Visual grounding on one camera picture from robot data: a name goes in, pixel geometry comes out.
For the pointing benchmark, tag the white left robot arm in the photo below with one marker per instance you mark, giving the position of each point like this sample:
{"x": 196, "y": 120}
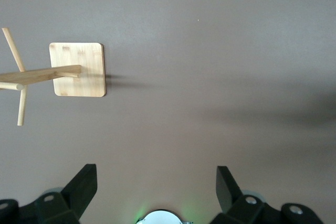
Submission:
{"x": 162, "y": 217}

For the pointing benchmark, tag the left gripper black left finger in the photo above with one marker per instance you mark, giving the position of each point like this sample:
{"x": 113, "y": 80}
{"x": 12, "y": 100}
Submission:
{"x": 78, "y": 190}

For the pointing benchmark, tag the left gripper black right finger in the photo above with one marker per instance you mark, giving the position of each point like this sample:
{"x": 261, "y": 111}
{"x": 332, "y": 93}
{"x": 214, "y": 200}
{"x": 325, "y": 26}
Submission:
{"x": 228, "y": 192}

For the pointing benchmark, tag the wooden cup rack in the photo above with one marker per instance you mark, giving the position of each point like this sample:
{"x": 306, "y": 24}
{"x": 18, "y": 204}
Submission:
{"x": 78, "y": 58}

